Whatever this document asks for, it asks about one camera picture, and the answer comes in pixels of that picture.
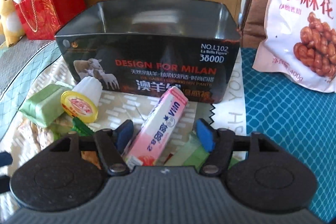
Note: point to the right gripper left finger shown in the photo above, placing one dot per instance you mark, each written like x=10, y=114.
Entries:
x=110, y=145

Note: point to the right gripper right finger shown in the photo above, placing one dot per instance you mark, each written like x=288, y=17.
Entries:
x=219, y=143

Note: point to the peanut snack bag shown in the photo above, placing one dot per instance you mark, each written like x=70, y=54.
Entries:
x=43, y=137

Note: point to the dark green snack packet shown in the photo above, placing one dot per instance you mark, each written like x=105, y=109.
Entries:
x=81, y=128

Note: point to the yellow lid jelly cup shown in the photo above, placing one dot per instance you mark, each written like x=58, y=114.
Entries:
x=82, y=101

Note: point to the pink candy box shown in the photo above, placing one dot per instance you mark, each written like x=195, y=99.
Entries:
x=149, y=143

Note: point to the pale green snack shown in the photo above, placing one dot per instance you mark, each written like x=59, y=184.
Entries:
x=44, y=106

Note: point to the teal patterned cloth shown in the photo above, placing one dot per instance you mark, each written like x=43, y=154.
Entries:
x=300, y=120

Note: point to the black sheep print box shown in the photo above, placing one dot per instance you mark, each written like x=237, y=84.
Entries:
x=147, y=46

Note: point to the brown cushion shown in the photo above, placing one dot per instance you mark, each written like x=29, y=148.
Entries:
x=254, y=3

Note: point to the pink fried twist snack bag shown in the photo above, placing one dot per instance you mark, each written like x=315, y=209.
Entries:
x=300, y=42

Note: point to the yellow duck plush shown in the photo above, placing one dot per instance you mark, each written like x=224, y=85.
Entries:
x=11, y=27

